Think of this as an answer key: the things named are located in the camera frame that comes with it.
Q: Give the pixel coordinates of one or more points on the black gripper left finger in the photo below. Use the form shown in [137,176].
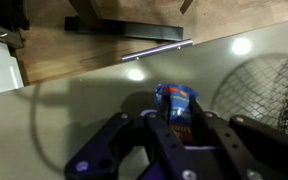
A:
[117,150]

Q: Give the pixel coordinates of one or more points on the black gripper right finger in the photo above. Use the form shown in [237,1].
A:
[250,150]

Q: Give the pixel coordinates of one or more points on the blue snack package orange print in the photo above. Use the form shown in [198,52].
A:
[177,100]

